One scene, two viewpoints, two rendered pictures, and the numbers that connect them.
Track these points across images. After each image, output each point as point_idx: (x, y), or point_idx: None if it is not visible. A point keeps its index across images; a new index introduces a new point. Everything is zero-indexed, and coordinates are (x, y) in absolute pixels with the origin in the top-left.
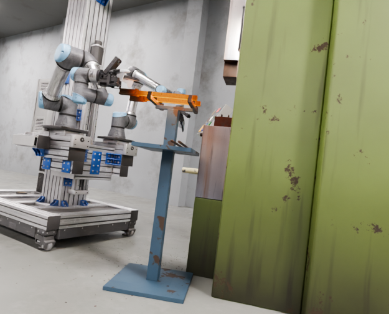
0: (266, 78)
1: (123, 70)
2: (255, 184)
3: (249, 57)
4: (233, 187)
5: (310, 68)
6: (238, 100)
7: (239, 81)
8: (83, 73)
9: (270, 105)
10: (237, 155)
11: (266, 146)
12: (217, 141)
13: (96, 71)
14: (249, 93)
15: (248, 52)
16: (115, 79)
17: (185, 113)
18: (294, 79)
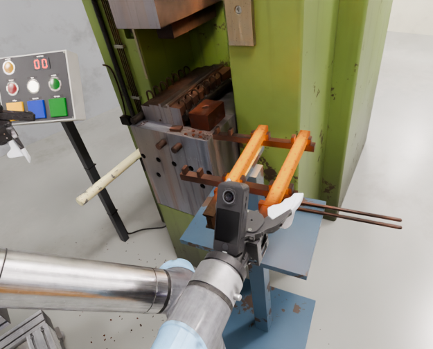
0: (316, 43)
1: (297, 206)
2: (309, 169)
3: (309, 16)
4: (301, 189)
5: (334, 7)
6: (303, 93)
7: (303, 66)
8: (224, 324)
9: (316, 79)
10: (302, 158)
11: (314, 127)
12: (224, 147)
13: (240, 278)
14: (307, 75)
15: (308, 7)
16: (263, 235)
17: (24, 116)
18: (328, 30)
